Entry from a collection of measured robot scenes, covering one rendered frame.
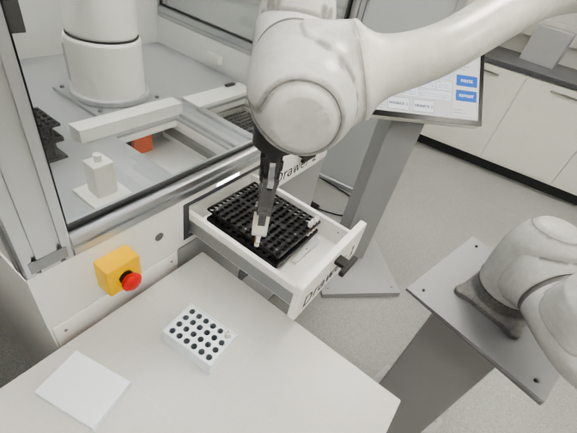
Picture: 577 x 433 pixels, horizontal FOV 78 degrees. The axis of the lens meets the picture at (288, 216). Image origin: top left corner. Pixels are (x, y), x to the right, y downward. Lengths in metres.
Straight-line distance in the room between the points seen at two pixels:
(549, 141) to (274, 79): 3.48
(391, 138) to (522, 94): 2.09
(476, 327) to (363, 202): 0.96
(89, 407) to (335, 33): 0.68
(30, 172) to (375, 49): 0.48
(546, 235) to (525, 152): 2.82
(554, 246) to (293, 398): 0.63
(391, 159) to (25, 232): 1.43
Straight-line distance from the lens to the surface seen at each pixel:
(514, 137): 3.71
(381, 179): 1.77
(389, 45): 0.39
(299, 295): 0.72
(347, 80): 0.34
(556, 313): 0.88
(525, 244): 0.96
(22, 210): 0.64
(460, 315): 1.05
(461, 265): 1.18
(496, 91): 3.60
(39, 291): 0.75
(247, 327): 0.84
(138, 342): 0.83
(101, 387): 0.78
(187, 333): 0.78
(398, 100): 1.50
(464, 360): 1.18
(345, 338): 1.82
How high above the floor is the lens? 1.47
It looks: 39 degrees down
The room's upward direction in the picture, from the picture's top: 14 degrees clockwise
